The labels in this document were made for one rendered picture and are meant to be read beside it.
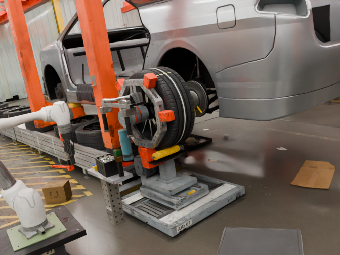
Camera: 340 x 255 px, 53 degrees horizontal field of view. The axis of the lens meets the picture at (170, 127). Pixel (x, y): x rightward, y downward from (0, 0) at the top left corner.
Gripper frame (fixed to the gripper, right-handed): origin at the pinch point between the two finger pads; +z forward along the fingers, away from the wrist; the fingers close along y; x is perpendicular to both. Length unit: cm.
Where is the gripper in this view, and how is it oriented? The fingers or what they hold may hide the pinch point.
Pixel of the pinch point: (72, 159)
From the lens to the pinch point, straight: 249.1
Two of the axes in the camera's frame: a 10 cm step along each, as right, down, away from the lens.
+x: 7.2, -2.9, 6.3
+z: 1.5, 9.5, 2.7
